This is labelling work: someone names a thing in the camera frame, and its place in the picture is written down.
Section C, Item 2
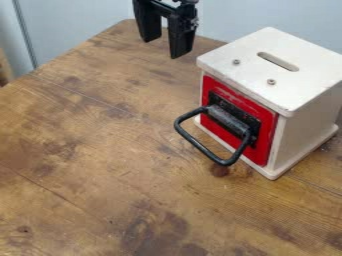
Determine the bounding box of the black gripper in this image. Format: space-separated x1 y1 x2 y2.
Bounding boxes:
133 0 199 59

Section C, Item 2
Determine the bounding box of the red drawer with black handle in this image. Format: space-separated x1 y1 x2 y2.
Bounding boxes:
174 75 278 166

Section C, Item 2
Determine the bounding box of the white wooden box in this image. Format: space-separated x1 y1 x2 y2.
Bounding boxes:
197 27 342 180

